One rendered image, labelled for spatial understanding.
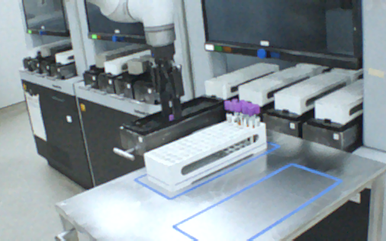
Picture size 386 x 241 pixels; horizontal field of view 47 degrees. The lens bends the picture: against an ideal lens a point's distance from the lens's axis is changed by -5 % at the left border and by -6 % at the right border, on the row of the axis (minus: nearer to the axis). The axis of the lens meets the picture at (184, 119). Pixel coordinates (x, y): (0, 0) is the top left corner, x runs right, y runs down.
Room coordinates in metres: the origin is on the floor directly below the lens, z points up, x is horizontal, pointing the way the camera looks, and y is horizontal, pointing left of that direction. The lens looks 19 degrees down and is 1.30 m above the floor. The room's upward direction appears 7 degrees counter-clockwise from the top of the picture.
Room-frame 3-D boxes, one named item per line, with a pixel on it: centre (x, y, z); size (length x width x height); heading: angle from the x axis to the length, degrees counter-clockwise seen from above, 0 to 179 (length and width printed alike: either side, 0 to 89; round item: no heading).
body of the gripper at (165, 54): (1.40, 0.04, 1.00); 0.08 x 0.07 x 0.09; 38
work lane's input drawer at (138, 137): (1.54, -0.09, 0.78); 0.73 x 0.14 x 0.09; 128
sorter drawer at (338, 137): (1.37, -0.63, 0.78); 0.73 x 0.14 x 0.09; 128
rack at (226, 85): (1.65, -0.23, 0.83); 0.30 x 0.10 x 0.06; 128
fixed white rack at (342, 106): (1.29, -0.52, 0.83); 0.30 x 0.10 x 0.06; 128
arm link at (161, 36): (1.40, 0.04, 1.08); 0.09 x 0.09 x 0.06
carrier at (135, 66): (2.03, 0.18, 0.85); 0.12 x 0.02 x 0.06; 39
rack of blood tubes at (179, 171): (1.02, -0.05, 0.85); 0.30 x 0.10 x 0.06; 126
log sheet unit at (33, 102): (2.92, 0.99, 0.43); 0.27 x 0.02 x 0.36; 38
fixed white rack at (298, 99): (1.41, -0.42, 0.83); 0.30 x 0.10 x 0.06; 128
